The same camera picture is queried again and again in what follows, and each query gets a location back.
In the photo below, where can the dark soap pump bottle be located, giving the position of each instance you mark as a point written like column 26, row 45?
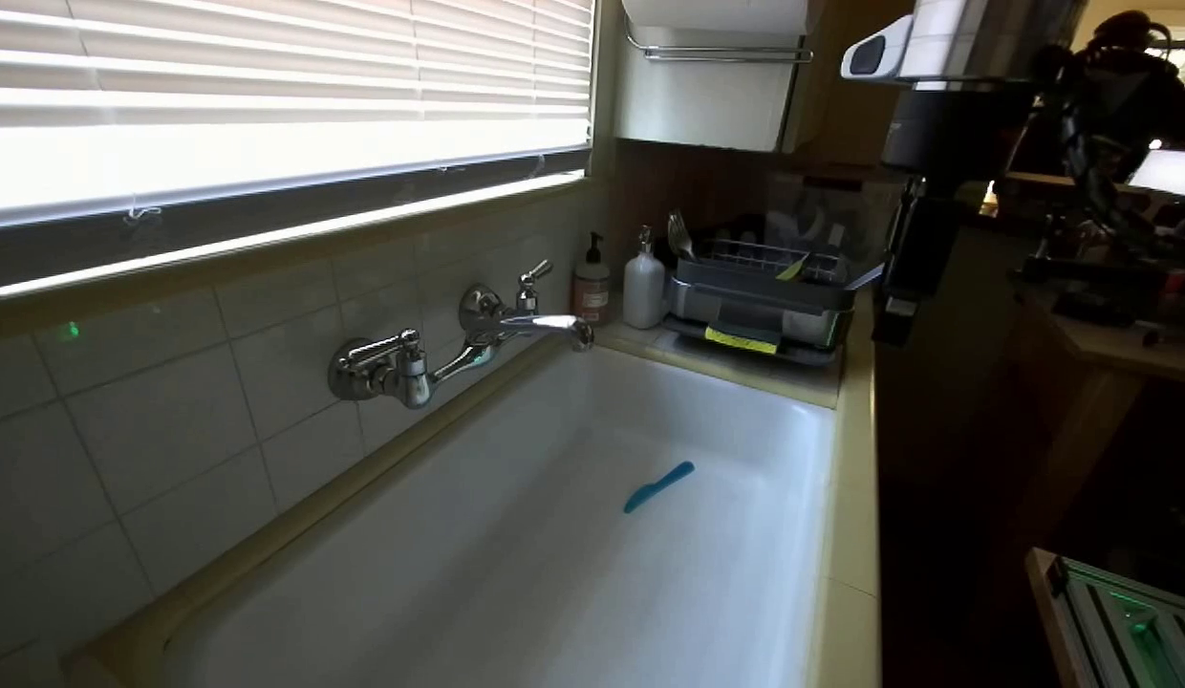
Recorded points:
column 594, row 282

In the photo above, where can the chrome wall faucet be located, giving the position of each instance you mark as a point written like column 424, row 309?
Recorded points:
column 399, row 365

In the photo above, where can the green ridged crate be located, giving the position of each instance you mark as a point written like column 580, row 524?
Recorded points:
column 1107, row 628

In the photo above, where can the white camera on mount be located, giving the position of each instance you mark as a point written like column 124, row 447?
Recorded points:
column 877, row 56

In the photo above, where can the green yellow scrub sponge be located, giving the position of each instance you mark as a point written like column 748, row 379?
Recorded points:
column 739, row 340

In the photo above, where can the white window blinds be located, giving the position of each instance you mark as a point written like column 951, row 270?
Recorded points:
column 111, row 105

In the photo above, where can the yellow plastic spoon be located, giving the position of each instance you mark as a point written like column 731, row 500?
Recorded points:
column 791, row 270

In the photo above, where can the white soap dispenser bottle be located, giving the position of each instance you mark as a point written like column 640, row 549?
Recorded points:
column 643, row 282

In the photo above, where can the grey dish drying rack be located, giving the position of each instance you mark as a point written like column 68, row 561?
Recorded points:
column 737, row 286

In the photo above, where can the blue plastic knife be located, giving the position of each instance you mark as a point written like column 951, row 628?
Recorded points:
column 658, row 485

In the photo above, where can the white wall cabinet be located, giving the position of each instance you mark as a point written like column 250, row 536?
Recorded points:
column 710, row 70

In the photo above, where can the white sink basin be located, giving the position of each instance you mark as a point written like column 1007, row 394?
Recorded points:
column 506, row 554

